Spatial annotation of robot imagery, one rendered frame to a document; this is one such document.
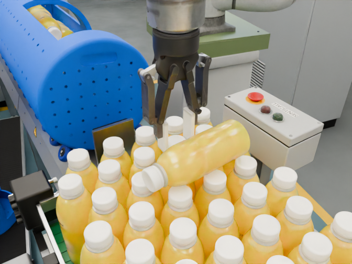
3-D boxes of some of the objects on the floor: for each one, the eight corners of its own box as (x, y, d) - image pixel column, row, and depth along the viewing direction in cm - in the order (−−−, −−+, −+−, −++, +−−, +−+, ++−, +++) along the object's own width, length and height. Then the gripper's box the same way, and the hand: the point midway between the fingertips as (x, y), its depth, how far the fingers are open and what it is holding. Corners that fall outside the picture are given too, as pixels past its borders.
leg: (17, 115, 279) (-7, 41, 243) (19, 118, 275) (-5, 43, 239) (10, 117, 276) (-15, 42, 240) (11, 120, 272) (-14, 44, 236)
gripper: (208, 11, 60) (201, 122, 73) (112, 29, 52) (125, 150, 65) (236, 22, 55) (224, 139, 68) (134, 44, 47) (144, 172, 60)
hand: (176, 132), depth 65 cm, fingers open, 5 cm apart
